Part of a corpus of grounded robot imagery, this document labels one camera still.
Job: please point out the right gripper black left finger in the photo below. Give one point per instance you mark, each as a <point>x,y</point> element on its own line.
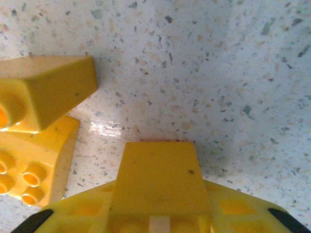
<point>34,221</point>

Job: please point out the large yellow lego brick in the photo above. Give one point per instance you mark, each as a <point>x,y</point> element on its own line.
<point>160,174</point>

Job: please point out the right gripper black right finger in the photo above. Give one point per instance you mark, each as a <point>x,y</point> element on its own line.
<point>288,221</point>

